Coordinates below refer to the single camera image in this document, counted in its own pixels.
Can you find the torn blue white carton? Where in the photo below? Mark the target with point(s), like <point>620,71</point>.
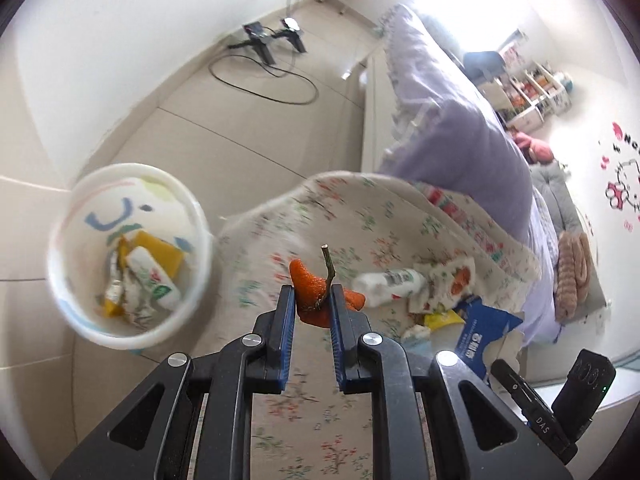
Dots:
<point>483,325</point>

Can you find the white cartoon trash bin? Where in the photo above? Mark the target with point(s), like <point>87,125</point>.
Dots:
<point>115,201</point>

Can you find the white green plastic bottle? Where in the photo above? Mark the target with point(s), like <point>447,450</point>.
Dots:
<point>386,287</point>

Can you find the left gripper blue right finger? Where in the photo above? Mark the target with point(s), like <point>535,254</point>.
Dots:
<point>347,326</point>

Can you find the grey cushion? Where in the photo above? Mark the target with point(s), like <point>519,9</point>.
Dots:
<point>559,213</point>

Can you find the purple bed duvet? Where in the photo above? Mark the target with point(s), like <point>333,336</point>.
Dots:
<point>448,135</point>

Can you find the yellow snack bag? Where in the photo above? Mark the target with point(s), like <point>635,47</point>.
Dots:
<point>124,296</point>

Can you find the light blue milk carton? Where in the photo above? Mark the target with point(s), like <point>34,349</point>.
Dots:
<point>417,339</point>

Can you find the white toy shelf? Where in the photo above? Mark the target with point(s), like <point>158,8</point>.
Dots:
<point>529,98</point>

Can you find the white nut snack wrapper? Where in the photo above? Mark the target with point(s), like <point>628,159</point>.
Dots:
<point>445,285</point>

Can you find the brown knitted blanket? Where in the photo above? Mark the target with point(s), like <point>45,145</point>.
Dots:
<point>572,276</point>

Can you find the black tripod device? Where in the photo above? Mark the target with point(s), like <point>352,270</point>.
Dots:
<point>257,40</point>
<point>290,29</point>

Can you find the yellow paper cup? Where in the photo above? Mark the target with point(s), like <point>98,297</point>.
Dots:
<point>438,320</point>

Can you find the pink plush toy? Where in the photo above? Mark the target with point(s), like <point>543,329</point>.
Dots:
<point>535,151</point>

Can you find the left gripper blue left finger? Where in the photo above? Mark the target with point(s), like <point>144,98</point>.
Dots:
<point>272,364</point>

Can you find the hello kitty wall sticker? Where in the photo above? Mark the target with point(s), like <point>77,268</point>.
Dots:
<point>619,163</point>

